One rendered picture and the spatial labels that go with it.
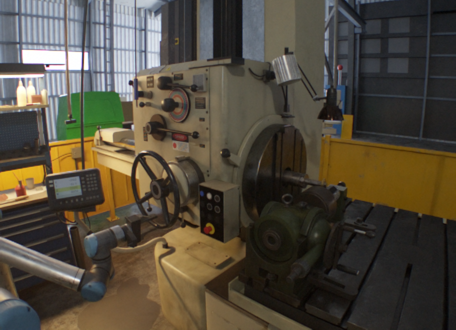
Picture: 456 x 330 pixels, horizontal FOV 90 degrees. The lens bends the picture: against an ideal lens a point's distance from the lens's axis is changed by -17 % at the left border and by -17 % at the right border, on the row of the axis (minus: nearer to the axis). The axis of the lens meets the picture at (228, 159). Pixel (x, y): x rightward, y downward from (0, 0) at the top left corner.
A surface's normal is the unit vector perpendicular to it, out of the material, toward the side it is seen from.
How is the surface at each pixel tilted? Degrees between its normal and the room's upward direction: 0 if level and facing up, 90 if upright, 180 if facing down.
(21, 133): 90
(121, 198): 90
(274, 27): 90
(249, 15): 90
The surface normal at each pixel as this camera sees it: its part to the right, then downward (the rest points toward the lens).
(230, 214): 0.76, 0.15
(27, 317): 0.93, -0.04
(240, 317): -0.65, 0.17
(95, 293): 0.27, 0.25
